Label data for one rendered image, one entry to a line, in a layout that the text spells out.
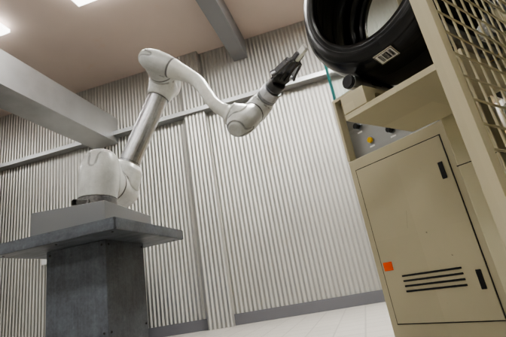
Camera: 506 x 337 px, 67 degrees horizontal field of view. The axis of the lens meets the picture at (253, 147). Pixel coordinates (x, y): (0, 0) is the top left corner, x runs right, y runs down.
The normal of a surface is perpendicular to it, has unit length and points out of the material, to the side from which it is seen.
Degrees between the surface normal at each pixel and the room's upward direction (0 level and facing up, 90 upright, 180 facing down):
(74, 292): 90
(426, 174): 90
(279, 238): 90
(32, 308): 90
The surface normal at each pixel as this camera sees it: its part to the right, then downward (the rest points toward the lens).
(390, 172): -0.81, -0.07
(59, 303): -0.27, -0.29
